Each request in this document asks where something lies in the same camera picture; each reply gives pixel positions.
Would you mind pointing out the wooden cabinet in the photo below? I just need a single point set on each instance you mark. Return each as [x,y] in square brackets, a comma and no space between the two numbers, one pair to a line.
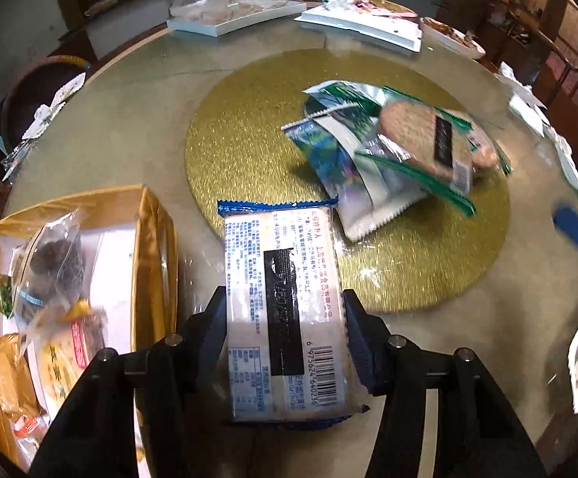
[552,25]

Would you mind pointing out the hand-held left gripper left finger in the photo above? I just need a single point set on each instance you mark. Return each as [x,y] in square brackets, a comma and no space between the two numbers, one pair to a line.
[209,328]

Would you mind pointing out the gold round mat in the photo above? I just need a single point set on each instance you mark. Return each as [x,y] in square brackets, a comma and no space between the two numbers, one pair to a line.
[249,159]

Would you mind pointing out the blue green foil packet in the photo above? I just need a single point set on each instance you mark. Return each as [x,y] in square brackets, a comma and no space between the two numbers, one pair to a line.
[326,159]

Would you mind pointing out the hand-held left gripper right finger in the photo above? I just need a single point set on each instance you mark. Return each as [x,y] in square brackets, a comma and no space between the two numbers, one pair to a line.
[363,353]

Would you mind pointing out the white tray with red wrappers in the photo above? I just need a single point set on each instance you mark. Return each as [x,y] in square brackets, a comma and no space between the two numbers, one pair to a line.
[363,22]

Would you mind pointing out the white tray with paper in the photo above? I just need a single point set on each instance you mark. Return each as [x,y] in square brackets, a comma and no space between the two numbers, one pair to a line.
[234,10]

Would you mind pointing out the crumpled clear wrappers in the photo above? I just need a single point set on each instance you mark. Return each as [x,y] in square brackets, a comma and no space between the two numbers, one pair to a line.
[45,114]

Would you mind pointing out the green edged cracker packet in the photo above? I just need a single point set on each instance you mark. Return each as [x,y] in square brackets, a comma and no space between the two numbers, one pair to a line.
[485,152]

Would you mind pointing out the white cracker packet blue edges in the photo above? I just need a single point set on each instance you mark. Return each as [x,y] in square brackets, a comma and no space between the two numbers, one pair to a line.
[279,259]

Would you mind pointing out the white dish with food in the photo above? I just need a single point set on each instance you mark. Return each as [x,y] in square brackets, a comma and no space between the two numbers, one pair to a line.
[450,35]

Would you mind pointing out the green silver foil packet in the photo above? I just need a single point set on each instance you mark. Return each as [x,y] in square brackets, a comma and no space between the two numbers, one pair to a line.
[343,97]

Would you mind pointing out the dark wooden chair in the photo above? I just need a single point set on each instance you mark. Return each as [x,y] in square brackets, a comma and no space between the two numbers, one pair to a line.
[30,89]

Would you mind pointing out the clear bag of dark snacks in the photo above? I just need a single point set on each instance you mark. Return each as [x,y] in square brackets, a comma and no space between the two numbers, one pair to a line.
[52,254]

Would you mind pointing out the cardboard box with yellow tape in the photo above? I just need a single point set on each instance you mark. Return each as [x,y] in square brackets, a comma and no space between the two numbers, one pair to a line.
[154,259]

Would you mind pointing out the yellow snack packet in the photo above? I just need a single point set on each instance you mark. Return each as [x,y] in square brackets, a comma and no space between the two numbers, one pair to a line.
[67,353]

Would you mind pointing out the white paper packets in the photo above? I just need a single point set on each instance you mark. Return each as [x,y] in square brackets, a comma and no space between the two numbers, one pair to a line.
[542,114]

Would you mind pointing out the round brown cracker packet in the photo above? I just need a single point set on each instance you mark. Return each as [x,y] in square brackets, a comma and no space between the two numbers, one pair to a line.
[413,134]

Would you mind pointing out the white silver foil packet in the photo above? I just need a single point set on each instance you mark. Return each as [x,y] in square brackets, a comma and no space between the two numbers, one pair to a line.
[373,209]

